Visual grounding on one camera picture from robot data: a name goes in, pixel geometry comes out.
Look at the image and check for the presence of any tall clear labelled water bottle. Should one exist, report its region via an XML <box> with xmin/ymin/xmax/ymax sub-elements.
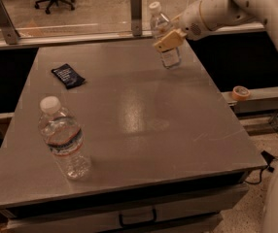
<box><xmin>149</xmin><ymin>1</ymin><xmax>181</xmax><ymax>69</ymax></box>

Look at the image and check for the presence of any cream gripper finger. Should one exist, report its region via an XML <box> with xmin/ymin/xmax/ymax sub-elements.
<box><xmin>153</xmin><ymin>29</ymin><xmax>187</xmax><ymax>52</ymax></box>

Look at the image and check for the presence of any black drawer handle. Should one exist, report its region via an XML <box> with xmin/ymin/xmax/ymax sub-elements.
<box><xmin>119</xmin><ymin>208</ymin><xmax>157</xmax><ymax>228</ymax></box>

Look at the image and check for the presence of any metal barrier bracket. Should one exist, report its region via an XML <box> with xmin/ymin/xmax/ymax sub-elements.
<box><xmin>0</xmin><ymin>0</ymin><xmax>20</xmax><ymax>45</ymax></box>
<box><xmin>130</xmin><ymin>0</ymin><xmax>142</xmax><ymax>36</ymax></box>

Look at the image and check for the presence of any roll of tan tape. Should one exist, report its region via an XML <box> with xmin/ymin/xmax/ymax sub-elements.
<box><xmin>231</xmin><ymin>85</ymin><xmax>251</xmax><ymax>101</ymax></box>

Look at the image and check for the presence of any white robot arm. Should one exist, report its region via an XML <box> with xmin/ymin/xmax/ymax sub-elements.
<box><xmin>154</xmin><ymin>0</ymin><xmax>278</xmax><ymax>52</ymax></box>

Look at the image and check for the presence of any clear bottle red-blue label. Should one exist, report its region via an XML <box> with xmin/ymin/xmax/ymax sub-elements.
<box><xmin>38</xmin><ymin>96</ymin><xmax>91</xmax><ymax>180</ymax></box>

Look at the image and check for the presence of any middle metal barrier bracket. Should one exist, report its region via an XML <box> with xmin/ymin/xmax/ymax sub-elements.
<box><xmin>130</xmin><ymin>0</ymin><xmax>142</xmax><ymax>36</ymax></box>

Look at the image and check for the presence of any grey table drawer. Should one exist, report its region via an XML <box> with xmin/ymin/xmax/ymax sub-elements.
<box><xmin>7</xmin><ymin>183</ymin><xmax>248</xmax><ymax>233</ymax></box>

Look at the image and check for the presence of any black snack packet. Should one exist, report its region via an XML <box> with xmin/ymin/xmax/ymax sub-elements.
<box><xmin>52</xmin><ymin>64</ymin><xmax>86</xmax><ymax>89</ymax></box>

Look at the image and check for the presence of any left metal barrier bracket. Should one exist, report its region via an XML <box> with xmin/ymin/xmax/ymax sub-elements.
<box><xmin>0</xmin><ymin>0</ymin><xmax>20</xmax><ymax>45</ymax></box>

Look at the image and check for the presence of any black power cable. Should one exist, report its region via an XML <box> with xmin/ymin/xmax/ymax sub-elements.
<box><xmin>244</xmin><ymin>150</ymin><xmax>278</xmax><ymax>185</ymax></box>

